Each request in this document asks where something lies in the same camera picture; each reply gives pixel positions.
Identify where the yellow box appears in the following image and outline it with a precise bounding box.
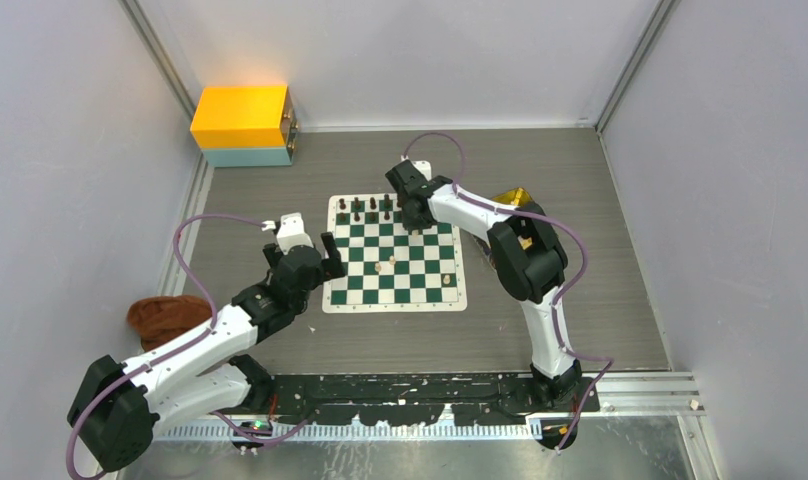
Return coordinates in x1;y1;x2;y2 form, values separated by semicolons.
190;84;296;149

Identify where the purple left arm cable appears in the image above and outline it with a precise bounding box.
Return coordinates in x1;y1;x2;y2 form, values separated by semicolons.
65;213;311;480

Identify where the green white chess board mat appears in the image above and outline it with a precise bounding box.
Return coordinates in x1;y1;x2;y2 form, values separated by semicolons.
322;193;468;314

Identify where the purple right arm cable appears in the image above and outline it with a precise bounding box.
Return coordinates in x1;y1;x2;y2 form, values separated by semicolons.
403;131;615;453

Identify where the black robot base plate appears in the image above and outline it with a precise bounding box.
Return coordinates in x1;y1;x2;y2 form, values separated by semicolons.
223;372;599;427

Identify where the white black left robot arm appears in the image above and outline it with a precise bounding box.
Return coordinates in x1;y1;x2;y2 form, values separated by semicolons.
66;227;346;479

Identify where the brown cloth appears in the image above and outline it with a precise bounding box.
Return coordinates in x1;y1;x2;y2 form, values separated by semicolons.
126;295;211;351

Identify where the light blue box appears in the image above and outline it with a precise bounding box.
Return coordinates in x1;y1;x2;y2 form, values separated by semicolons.
202;128;300;168

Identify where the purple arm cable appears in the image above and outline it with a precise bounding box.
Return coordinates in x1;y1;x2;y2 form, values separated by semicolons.
65;213;311;480
403;131;615;453

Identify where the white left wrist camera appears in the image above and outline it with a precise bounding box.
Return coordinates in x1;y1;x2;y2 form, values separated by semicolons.
261;212;314;254

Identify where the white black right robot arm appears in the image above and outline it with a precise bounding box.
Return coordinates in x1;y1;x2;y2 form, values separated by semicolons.
385;160;582;411

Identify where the gold tin box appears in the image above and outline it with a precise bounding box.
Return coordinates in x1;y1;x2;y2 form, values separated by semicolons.
474;187;533;270

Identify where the aluminium frame rail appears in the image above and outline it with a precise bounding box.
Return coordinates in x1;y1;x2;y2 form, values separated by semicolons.
112;374;710;445

